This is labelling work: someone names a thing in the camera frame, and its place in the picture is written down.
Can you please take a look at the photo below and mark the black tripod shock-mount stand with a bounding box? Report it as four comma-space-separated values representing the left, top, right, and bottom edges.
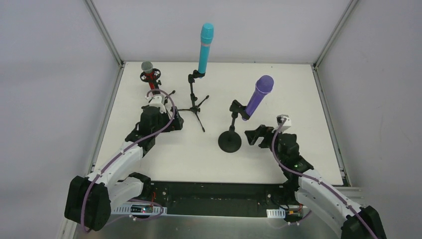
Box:
140, 68, 162, 95

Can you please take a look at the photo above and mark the teal toy microphone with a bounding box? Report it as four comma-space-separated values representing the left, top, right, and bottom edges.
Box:
198, 23, 214, 74

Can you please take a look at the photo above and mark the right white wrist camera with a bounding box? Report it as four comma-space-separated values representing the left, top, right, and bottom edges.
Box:
276, 115, 292, 132

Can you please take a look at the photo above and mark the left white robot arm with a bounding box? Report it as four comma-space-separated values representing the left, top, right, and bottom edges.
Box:
64, 106, 184, 233

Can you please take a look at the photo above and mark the black tripod clip stand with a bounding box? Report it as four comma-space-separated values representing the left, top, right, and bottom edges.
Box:
178, 70, 210, 132

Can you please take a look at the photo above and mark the purple toy microphone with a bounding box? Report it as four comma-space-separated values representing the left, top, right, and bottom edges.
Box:
245, 75, 274, 117

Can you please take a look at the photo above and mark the black round-base mic stand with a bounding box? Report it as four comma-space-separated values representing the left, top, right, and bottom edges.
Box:
218, 100, 250, 153

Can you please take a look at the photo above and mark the red glitter microphone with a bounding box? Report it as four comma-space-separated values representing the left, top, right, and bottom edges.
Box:
140, 61, 159, 90

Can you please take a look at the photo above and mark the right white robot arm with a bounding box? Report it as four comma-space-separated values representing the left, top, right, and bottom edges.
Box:
245, 124, 387, 239

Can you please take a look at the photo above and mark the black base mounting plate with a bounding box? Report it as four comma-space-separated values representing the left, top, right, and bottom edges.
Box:
136, 181, 306, 222

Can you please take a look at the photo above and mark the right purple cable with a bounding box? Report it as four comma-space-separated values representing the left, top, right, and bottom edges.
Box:
267, 117, 380, 239

